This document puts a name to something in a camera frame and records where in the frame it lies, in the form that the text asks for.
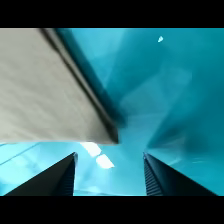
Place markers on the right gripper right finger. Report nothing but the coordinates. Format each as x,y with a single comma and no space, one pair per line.
166,181

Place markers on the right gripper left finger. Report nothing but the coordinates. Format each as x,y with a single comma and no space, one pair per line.
56,180

